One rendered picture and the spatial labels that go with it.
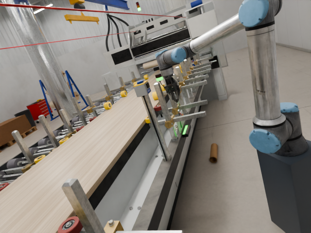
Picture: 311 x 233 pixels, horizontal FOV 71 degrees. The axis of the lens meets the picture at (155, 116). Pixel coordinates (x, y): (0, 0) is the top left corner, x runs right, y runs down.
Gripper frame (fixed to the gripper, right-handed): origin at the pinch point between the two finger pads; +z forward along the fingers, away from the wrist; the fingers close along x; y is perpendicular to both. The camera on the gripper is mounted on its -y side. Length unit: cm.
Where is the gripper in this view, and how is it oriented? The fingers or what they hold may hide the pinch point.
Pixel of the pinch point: (177, 100)
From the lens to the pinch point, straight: 161.9
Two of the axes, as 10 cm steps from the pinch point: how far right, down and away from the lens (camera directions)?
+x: 9.1, -2.0, -3.7
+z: 3.2, 9.0, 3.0
